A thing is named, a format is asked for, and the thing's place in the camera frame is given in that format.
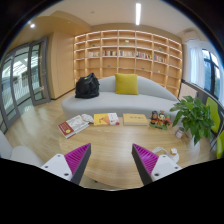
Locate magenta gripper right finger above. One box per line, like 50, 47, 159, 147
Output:
131, 143, 183, 186

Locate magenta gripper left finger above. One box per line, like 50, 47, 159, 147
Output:
40, 142, 92, 186

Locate red and white book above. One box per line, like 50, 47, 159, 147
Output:
58, 115, 89, 139

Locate colourful toy figurines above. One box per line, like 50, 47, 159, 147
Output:
149, 110, 172, 130

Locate small glass jar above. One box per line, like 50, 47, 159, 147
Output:
175, 127, 184, 138

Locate tan flat box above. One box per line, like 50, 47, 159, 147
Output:
123, 113, 148, 125

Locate yellow and red book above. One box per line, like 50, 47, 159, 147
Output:
94, 113, 120, 126

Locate white armchair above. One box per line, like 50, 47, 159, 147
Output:
0, 131, 43, 167

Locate light grey curved sofa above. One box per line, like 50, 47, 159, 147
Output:
61, 76, 178, 119

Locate green potted plant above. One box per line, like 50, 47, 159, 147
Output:
169, 95, 216, 146

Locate black backpack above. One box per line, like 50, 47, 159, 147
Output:
75, 73, 99, 99

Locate yellow cushion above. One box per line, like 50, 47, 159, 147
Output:
115, 73, 138, 95

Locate lime green chair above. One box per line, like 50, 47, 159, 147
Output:
206, 97, 221, 133

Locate glass double door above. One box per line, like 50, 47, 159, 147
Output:
0, 37, 50, 133

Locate white window curtain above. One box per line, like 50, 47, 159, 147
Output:
190, 47, 205, 88

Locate ceiling strip light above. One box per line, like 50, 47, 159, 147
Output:
136, 3, 141, 25

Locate white charger with cable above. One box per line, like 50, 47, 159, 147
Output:
153, 147, 179, 162

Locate wooden wall bookshelf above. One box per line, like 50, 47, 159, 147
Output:
74, 30, 182, 96

